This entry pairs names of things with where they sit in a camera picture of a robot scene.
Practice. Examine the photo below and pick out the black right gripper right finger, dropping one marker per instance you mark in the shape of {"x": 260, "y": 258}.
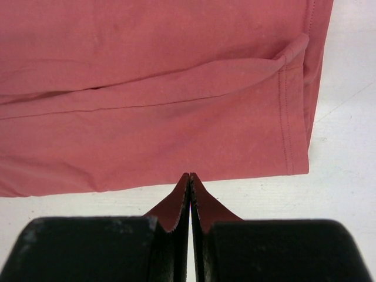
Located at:
{"x": 206, "y": 211}

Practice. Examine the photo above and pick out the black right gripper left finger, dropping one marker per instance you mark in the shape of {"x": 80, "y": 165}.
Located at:
{"x": 168, "y": 257}

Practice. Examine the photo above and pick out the red polo t shirt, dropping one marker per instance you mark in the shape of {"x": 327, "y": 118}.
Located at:
{"x": 110, "y": 95}

